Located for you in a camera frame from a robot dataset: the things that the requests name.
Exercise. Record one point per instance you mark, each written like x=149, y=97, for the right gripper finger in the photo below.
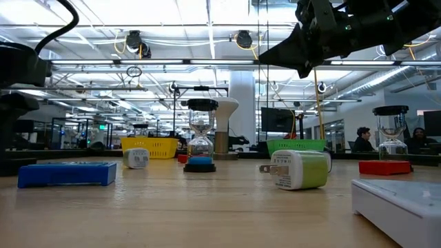
x=293, y=55

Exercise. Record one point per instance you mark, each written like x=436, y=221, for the orange sand hourglass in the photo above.
x=391, y=110

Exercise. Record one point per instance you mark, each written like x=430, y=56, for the blue sand hourglass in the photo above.
x=200, y=162

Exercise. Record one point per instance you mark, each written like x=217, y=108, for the red rectangular box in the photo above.
x=384, y=167

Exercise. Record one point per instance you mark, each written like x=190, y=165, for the green white USB charger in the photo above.
x=136, y=158
x=303, y=170

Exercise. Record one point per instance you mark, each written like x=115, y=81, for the blue rectangular box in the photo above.
x=67, y=175

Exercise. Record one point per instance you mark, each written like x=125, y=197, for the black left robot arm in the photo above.
x=17, y=65

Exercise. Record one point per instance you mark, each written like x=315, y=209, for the small black ceiling reel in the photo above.
x=321, y=87
x=173, y=87

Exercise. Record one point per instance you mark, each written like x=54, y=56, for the white building column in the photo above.
x=246, y=103

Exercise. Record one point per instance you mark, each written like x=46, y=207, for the black monitor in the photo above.
x=275, y=120
x=432, y=122

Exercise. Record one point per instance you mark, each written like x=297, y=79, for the white mushroom table lamp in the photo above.
x=226, y=106

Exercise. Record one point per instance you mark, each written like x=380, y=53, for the green plastic basket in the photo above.
x=296, y=144

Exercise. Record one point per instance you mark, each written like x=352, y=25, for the person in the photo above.
x=362, y=141
x=418, y=139

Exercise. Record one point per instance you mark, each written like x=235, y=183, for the red digital clock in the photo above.
x=182, y=158

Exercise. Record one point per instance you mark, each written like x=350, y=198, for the yellow plastic basket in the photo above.
x=155, y=148

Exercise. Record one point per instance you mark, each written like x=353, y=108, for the white rectangular box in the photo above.
x=403, y=210

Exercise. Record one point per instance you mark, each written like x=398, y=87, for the distant robot work cell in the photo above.
x=82, y=132

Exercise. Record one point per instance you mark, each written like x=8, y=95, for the distant black gantry frame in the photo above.
x=201, y=88

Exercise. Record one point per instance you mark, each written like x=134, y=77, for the black aluminium table frame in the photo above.
x=69, y=154

